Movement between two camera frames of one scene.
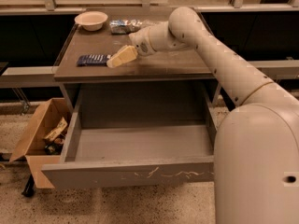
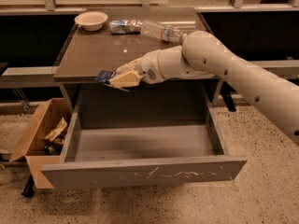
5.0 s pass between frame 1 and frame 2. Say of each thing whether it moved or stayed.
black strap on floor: stayed
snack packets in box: stayed
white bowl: stayed
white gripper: moved
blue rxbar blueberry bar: moved
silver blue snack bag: stayed
